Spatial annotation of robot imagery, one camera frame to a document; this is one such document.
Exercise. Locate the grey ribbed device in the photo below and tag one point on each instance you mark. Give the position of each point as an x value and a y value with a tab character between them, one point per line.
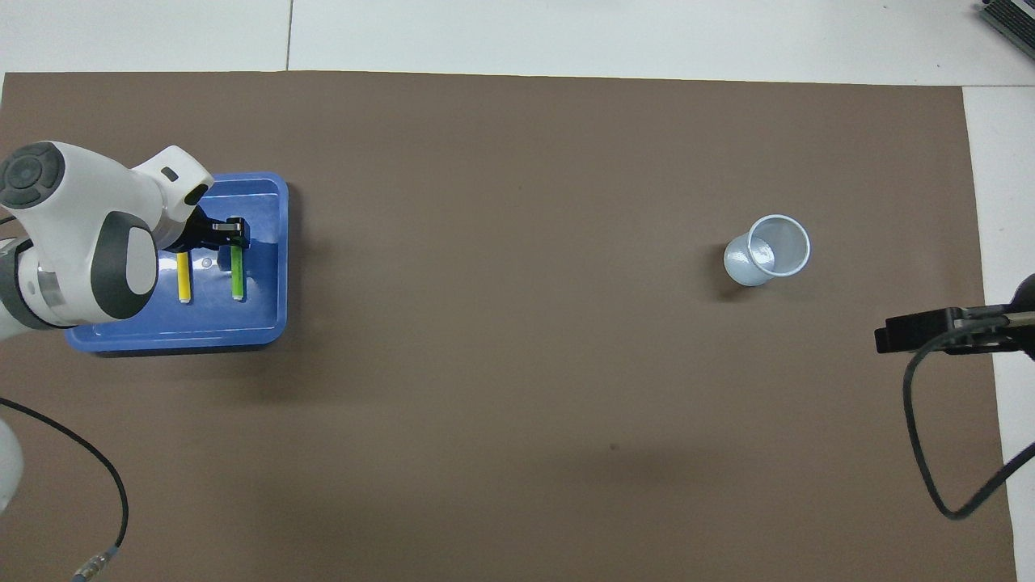
1015	18

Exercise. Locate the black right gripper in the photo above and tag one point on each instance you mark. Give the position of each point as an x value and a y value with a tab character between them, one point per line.
1015	331

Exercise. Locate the blue plastic tray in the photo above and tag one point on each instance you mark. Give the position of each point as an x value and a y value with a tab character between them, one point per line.
259	323

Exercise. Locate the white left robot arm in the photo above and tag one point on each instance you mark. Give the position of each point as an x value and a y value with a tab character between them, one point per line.
73	234

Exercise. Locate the green marker pen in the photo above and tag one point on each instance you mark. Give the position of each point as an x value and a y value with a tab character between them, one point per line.
238	279

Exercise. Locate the brown table mat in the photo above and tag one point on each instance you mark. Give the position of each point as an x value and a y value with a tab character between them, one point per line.
517	404

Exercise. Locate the translucent plastic cup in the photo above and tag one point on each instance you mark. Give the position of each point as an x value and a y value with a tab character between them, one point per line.
764	255

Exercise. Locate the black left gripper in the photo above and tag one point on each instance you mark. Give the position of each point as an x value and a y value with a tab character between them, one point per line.
194	233

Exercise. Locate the yellow marker pen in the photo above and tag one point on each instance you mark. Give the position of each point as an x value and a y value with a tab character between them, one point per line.
184	279

